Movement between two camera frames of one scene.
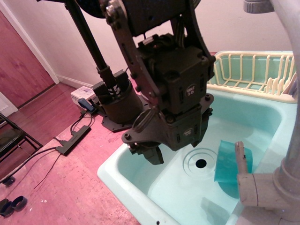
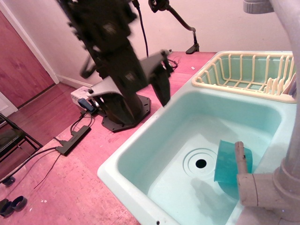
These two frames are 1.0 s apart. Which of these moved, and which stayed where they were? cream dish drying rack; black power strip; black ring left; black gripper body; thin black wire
Moved: black gripper body
Stayed: thin black wire; black ring left; cream dish drying rack; black power strip
